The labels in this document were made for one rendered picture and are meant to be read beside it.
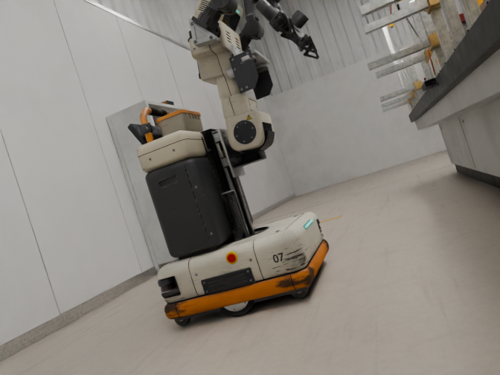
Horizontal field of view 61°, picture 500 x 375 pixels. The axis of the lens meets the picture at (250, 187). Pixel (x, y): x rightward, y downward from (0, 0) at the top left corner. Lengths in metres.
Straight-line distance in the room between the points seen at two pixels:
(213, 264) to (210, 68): 0.87
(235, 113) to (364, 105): 8.05
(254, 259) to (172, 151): 0.57
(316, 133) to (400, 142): 1.83
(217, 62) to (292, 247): 0.88
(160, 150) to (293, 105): 8.32
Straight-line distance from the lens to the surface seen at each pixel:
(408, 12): 1.88
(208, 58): 2.00
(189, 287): 1.85
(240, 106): 1.89
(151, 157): 1.88
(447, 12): 1.67
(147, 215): 4.08
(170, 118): 2.02
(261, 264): 1.71
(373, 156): 9.80
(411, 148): 9.81
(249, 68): 1.88
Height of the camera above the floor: 0.48
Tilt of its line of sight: level
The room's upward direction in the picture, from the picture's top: 18 degrees counter-clockwise
